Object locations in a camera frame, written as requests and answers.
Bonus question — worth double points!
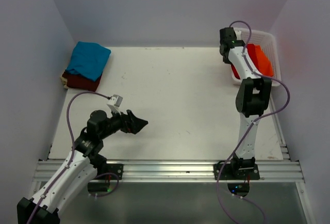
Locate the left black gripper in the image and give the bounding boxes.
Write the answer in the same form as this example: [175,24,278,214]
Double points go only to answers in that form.
[99,105,147,139]

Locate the red t shirt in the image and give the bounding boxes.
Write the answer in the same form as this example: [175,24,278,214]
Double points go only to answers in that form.
[231,65,240,79]

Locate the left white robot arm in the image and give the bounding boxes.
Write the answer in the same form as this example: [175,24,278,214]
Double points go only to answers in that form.
[17,110,148,223]

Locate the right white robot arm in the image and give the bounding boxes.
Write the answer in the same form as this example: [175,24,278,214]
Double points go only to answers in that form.
[213,27,272,180]

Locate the orange t shirt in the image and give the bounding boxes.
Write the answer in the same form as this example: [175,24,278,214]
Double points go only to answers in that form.
[246,44,274,77]

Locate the white plastic basket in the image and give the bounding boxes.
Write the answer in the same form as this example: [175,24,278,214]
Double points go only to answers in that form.
[231,27,282,86]

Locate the folded maroon t shirt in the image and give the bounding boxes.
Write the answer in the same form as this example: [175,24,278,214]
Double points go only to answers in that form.
[67,72,102,92]

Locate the folded blue t shirt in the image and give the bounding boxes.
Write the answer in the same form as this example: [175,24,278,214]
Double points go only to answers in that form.
[65,41,111,82]

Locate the folded beige t shirt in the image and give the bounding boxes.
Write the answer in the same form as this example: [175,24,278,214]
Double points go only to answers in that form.
[60,71,69,89]

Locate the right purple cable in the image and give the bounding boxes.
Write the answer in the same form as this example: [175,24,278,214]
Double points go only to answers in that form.
[216,21,291,224]

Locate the purple cable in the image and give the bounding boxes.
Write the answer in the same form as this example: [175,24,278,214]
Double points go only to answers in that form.
[25,91,113,224]
[216,21,291,224]

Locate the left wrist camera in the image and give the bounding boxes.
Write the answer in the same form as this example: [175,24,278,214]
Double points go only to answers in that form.
[107,94,123,114]

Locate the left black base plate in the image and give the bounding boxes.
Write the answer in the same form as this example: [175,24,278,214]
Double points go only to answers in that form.
[97,163,124,181]

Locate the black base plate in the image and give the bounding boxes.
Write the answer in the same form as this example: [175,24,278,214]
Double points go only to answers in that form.
[97,163,124,181]
[213,162,260,180]

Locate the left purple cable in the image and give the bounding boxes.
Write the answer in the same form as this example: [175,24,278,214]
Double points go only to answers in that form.
[25,91,113,224]

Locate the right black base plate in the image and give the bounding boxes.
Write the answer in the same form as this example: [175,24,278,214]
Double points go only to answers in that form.
[213,162,260,180]

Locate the aluminium rail frame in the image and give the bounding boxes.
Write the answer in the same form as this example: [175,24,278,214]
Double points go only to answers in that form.
[33,95,304,184]

